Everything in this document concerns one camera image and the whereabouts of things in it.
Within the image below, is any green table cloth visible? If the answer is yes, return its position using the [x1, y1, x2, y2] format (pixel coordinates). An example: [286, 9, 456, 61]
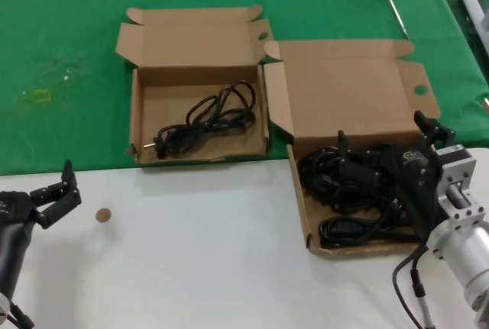
[0, 0, 489, 177]

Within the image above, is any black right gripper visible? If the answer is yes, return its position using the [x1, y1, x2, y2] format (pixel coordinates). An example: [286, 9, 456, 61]
[338, 110, 457, 240]

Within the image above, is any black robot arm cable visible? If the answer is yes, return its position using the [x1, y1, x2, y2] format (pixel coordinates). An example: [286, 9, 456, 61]
[392, 244, 431, 329]

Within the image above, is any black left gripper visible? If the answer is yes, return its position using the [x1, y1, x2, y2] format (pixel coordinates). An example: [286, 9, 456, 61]
[0, 160, 83, 230]

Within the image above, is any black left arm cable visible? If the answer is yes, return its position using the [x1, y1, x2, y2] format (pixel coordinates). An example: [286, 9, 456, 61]
[0, 298, 36, 329]

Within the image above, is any cable with metal connector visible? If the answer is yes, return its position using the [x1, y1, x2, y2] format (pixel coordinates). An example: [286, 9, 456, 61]
[410, 256, 437, 329]

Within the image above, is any open brown cardboard box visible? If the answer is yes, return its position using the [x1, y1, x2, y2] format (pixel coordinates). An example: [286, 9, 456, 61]
[115, 5, 275, 164]
[263, 38, 440, 256]

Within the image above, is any black power cord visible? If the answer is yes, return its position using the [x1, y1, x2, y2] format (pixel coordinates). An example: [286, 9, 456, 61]
[143, 79, 257, 160]
[318, 217, 421, 249]
[297, 145, 406, 216]

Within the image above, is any grey metal profile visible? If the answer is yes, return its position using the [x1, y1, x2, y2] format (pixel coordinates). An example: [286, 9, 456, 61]
[460, 0, 489, 59]

